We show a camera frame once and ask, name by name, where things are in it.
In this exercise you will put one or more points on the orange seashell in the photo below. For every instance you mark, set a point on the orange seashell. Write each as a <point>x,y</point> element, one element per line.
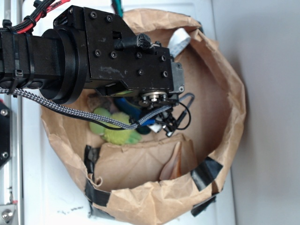
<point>172,169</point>

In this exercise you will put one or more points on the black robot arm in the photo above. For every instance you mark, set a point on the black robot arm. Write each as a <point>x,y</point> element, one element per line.
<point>30,67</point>

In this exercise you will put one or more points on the black mounting plate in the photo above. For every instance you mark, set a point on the black mounting plate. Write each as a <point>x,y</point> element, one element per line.
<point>5,134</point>

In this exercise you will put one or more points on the aluminium frame rail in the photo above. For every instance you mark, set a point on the aluminium frame rail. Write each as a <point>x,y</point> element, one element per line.
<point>11,172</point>

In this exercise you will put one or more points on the brown paper bag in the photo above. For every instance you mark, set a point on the brown paper bag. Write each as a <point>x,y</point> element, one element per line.
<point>124,180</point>

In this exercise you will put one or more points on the brown cork block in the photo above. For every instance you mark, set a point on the brown cork block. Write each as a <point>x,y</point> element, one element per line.
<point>94,101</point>

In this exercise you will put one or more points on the dark green plastic pickle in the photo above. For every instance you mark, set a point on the dark green plastic pickle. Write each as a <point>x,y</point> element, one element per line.
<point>131,109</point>

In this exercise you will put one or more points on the white plastic tray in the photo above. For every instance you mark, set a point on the white plastic tray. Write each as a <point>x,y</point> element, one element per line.
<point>50,197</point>

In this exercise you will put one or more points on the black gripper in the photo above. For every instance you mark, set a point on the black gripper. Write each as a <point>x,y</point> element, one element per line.
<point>99,51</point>

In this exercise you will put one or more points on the green plush toy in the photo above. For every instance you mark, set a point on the green plush toy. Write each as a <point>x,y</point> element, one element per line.
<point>120,137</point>

